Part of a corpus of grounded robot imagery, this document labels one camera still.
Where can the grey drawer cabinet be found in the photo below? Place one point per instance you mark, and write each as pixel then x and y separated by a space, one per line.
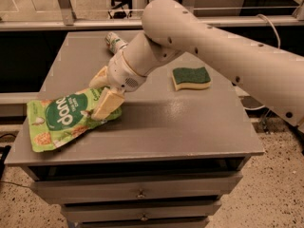
pixel 162 131

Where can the metal window frame rail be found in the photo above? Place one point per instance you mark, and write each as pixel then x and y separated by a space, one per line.
pixel 111 14

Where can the grey drawer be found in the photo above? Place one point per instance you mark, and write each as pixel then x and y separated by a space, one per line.
pixel 127 188
pixel 153 210
pixel 152 223

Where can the green and yellow sponge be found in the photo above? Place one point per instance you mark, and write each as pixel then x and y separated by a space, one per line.
pixel 190 78

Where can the bottom grey drawer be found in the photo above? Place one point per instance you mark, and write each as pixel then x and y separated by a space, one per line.
pixel 152 223

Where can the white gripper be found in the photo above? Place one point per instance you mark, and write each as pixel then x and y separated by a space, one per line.
pixel 121 71

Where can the top drawer knob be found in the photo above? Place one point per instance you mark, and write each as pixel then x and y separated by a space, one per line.
pixel 141 195

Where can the silver soda can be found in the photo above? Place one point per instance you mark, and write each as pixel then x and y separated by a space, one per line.
pixel 114 42

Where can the top grey drawer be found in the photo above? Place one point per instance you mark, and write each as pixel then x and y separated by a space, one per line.
pixel 127 188

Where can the green rice chip bag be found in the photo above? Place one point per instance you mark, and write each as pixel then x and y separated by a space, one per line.
pixel 54 123

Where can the middle grey drawer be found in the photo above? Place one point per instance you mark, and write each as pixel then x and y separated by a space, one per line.
pixel 153 210

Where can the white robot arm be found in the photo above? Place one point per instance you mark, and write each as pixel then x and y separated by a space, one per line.
pixel 272 76

